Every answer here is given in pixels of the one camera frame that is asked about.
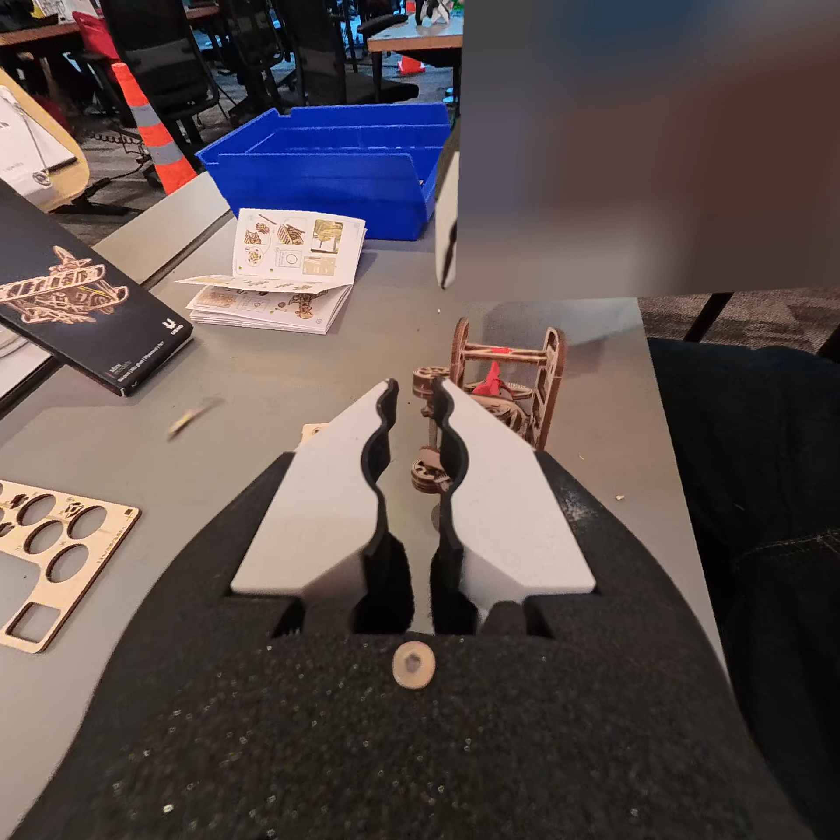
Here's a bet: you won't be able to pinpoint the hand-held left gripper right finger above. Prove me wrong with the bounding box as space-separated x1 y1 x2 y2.
430 377 598 611

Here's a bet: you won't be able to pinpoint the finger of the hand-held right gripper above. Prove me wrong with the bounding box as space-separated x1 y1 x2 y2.
436 134 460 290

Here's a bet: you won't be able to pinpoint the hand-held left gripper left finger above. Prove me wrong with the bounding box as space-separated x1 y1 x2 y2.
230 377 403 601

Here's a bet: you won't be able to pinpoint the wooden biplane model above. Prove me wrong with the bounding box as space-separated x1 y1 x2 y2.
410 317 567 494

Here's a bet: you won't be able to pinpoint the thin wooden stick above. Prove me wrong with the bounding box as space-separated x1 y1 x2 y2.
165 397 224 441

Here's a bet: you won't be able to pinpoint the grey desk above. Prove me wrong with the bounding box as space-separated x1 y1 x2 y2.
0 213 731 840

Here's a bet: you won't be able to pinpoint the blue plastic bin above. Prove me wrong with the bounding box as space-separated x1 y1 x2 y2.
196 104 454 242

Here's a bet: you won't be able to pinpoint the wooden table with black legs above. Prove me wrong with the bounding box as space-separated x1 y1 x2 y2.
366 13 464 105

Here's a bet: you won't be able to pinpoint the instruction booklet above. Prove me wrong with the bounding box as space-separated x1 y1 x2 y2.
176 208 368 336

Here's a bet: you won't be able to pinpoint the wooden sheet with round holes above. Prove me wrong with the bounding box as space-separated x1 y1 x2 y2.
0 479 142 655

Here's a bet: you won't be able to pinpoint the black office chair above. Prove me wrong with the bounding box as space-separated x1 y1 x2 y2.
98 0 221 135
217 0 298 112
272 0 421 109

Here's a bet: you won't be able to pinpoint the person's dark jeans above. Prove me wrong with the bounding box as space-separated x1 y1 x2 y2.
646 338 840 840

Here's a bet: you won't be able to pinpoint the adjoining grey table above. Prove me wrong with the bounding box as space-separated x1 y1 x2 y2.
92 172 237 290

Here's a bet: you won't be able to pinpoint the black metal table leg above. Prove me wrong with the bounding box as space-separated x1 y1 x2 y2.
682 292 736 343

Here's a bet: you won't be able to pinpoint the black model kit box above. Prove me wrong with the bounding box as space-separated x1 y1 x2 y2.
0 177 194 398

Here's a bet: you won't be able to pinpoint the round wooden table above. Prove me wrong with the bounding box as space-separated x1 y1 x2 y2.
0 66 91 214

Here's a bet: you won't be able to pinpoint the red chair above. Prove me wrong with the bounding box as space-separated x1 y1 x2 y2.
71 11 122 63

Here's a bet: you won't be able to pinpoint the white printed paper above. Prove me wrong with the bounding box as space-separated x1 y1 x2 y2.
0 85 78 198

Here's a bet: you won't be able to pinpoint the long brown table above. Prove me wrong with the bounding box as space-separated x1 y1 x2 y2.
0 5 221 48

